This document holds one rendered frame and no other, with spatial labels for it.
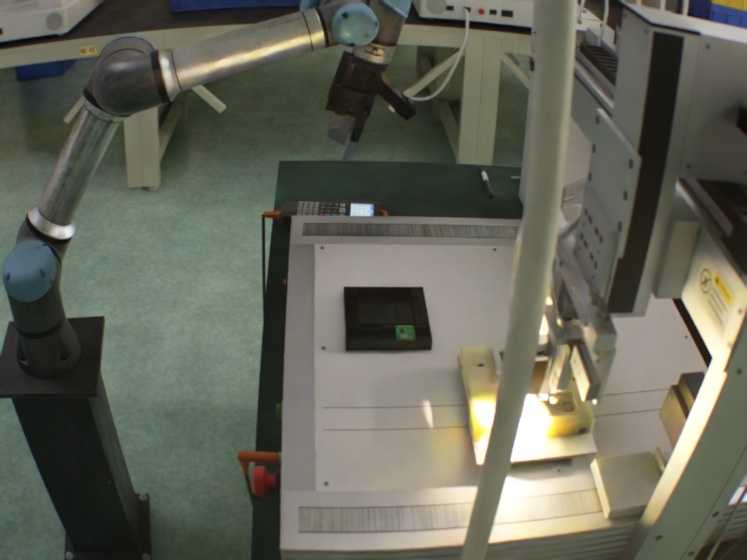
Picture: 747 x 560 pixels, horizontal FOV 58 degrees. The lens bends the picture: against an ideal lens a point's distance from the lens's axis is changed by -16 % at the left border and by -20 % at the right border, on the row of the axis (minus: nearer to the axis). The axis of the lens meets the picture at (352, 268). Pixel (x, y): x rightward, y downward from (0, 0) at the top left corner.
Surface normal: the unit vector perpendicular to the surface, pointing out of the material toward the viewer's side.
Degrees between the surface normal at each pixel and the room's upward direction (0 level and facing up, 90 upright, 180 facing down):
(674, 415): 90
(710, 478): 90
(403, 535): 0
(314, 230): 0
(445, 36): 90
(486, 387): 0
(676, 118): 90
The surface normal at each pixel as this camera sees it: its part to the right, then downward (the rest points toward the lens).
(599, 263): -1.00, 0.00
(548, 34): -0.58, 0.45
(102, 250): 0.03, -0.84
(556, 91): -0.10, 0.54
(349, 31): 0.23, 0.55
